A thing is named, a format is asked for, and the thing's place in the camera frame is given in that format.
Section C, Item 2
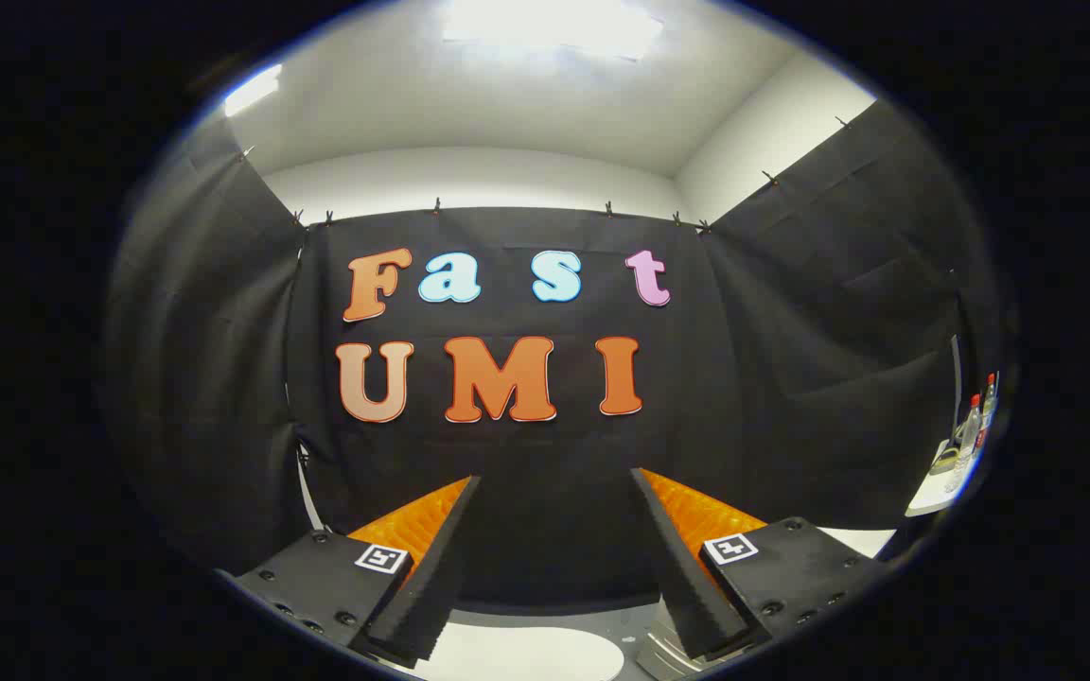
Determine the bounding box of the white side table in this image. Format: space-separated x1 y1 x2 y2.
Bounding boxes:
905 439 964 517

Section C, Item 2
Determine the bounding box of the small ceiling light panel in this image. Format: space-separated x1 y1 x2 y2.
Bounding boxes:
223 64 283 118

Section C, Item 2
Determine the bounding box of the large ceiling light panel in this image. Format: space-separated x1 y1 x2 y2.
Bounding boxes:
441 0 664 62

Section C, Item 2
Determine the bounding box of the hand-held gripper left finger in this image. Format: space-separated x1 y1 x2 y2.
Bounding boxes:
231 475 483 669

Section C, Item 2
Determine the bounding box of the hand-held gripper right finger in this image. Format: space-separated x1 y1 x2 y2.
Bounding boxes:
630 467 889 663

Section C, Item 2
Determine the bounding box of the white drawer cabinet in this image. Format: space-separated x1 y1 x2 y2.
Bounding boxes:
817 526 898 561

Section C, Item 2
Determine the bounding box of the black backdrop cloth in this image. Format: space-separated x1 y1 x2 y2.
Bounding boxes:
100 99 1014 616

